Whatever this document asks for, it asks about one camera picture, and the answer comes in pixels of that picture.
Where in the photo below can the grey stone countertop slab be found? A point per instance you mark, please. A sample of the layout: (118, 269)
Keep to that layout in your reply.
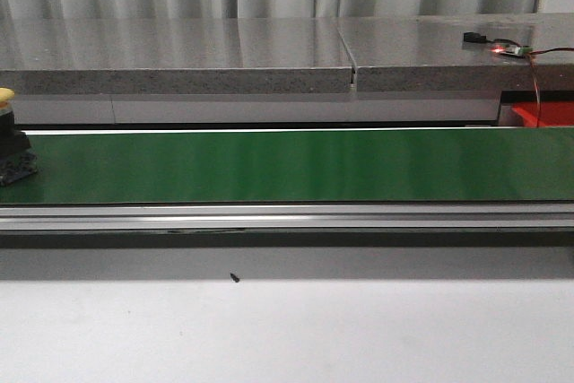
(173, 56)
(427, 53)

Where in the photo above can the yellow mushroom push button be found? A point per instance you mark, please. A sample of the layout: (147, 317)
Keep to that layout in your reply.
(17, 159)

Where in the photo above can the red plastic bin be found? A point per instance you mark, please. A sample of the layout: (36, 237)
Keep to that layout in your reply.
(554, 113)

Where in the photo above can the small green circuit board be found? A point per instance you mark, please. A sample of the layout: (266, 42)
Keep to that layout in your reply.
(511, 50)

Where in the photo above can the aluminium conveyor side rail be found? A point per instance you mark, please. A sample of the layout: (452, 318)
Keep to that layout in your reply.
(289, 217)

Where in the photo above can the grey stone countertop slab right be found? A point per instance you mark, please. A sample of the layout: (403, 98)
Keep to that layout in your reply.
(427, 53)

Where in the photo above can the black usb plug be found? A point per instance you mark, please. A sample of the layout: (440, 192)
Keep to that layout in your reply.
(474, 38)

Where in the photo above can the grey stone countertop slab left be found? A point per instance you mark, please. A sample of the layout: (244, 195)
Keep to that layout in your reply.
(173, 56)

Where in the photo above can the green conveyor belt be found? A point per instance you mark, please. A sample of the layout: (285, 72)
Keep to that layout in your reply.
(403, 165)

